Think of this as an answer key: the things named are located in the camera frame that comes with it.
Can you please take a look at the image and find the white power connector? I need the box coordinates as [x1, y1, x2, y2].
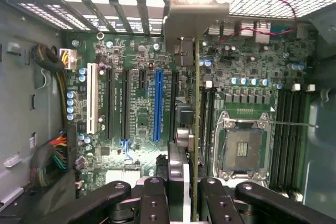
[59, 48, 78, 70]

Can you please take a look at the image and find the open dark PC case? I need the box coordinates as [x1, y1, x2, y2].
[0, 0, 336, 224]

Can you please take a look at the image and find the green motherboard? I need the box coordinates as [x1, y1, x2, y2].
[61, 29, 319, 201]

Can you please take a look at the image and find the CPU socket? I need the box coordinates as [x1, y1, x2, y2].
[215, 111, 275, 182]

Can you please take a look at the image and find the yellow and black wire bundle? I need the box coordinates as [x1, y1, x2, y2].
[30, 44, 69, 130]

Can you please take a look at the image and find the thin metal locking lever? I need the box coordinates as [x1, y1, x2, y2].
[267, 120, 320, 130]

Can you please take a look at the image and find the red and black fan wire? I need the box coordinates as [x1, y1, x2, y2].
[217, 0, 299, 44]

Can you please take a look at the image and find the blue SATA port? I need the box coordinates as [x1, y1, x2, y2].
[119, 138, 132, 161]

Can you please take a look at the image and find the blue expansion slot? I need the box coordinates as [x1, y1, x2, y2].
[154, 69, 164, 143]

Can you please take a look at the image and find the multicoloured wire bundle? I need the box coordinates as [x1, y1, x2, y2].
[28, 129, 69, 191]

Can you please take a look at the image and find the white expansion slot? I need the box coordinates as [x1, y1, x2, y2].
[86, 62, 99, 135]

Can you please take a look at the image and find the long black expansion slot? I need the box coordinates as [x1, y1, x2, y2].
[170, 71, 180, 141]
[106, 66, 115, 141]
[121, 69, 131, 141]

